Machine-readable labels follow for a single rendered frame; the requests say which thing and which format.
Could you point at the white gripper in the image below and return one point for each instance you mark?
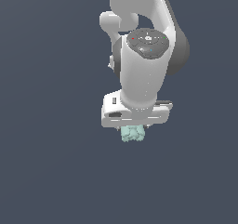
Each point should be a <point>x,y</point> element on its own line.
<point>117,113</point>

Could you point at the pale green lumpy object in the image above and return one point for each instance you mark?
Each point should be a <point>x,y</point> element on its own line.
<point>132,134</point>

